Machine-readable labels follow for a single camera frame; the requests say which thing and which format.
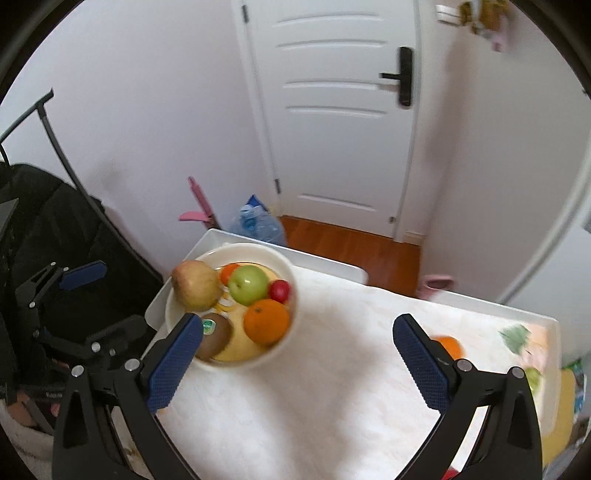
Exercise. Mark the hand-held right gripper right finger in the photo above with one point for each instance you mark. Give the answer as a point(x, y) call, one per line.
point(422, 364)

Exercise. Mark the white door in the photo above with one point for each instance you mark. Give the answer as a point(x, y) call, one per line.
point(332, 161)

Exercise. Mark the white floral tablecloth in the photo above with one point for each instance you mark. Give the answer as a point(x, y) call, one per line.
point(323, 392)

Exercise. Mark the pink slipper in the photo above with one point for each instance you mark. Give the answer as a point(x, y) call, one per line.
point(436, 284)

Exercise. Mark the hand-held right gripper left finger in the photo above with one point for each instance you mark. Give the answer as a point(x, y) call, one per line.
point(178, 360)

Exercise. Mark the clear blue water bottle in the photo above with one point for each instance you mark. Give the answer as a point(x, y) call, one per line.
point(258, 225)

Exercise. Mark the orange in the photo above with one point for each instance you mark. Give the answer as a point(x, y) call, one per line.
point(267, 323)
point(449, 346)

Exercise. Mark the black metal rack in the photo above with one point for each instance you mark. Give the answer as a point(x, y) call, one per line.
point(60, 147)

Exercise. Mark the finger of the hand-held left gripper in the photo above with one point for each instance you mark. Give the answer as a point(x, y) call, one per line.
point(83, 274)
point(108, 339)

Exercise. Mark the cream cartoon print bowl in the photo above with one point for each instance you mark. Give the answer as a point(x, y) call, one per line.
point(279, 353)

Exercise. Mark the yellow stool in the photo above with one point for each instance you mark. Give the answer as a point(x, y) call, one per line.
point(558, 424)

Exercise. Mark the green apple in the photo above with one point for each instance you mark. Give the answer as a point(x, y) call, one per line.
point(534, 377)
point(249, 284)

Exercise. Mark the brown kiwi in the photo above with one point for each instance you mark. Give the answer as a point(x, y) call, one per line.
point(217, 339)

